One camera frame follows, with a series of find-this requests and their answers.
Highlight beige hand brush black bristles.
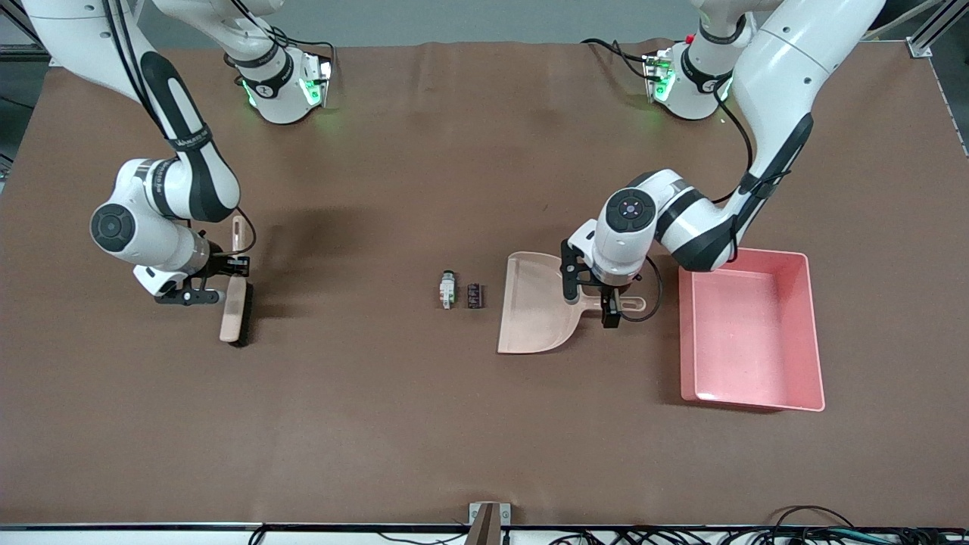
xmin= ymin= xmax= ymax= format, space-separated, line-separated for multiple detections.
xmin=220 ymin=216 xmax=254 ymax=347

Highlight beige plastic dustpan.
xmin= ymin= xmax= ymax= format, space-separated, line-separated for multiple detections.
xmin=497 ymin=251 xmax=647 ymax=355

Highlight pink plastic bin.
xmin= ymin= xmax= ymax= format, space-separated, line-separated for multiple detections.
xmin=678 ymin=247 xmax=826 ymax=413

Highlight brown table mat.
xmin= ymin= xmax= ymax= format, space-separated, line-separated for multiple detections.
xmin=0 ymin=39 xmax=969 ymax=527

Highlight grey metal bracket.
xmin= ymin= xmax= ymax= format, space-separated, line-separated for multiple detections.
xmin=468 ymin=501 xmax=513 ymax=545

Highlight black base cable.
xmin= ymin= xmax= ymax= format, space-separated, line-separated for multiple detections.
xmin=581 ymin=38 xmax=656 ymax=80
xmin=231 ymin=0 xmax=338 ymax=80

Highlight brown camera mount post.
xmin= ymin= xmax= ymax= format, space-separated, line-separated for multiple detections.
xmin=465 ymin=504 xmax=500 ymax=545

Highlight black looped cable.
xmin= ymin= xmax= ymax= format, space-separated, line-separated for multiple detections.
xmin=768 ymin=505 xmax=856 ymax=532

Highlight aluminium frame profile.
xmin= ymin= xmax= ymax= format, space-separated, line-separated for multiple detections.
xmin=907 ymin=0 xmax=969 ymax=58
xmin=0 ymin=0 xmax=54 ymax=67

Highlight white table edge rail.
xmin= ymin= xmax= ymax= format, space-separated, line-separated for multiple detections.
xmin=0 ymin=522 xmax=969 ymax=545

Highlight thin black cable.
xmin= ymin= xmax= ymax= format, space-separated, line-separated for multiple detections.
xmin=375 ymin=528 xmax=470 ymax=545

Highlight teal cable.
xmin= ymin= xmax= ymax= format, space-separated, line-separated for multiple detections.
xmin=821 ymin=528 xmax=909 ymax=543

